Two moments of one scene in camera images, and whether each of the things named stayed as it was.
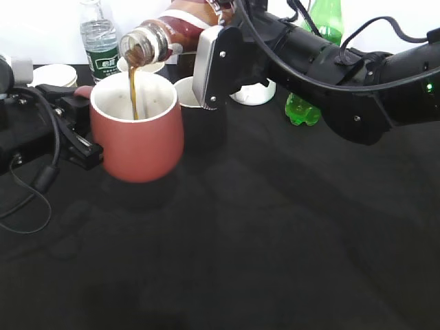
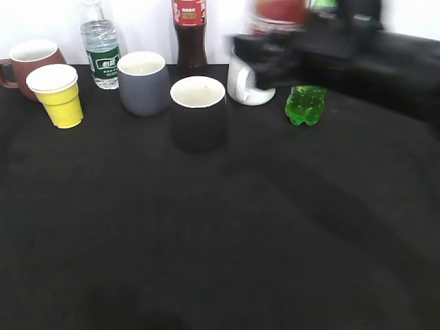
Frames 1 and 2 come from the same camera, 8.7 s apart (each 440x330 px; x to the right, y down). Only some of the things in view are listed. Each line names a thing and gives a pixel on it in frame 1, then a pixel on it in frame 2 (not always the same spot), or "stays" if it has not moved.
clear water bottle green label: (100, 39) stays
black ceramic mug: (203, 130) stays
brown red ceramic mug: (136, 121) → (25, 57)
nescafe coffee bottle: (174, 30) → (278, 16)
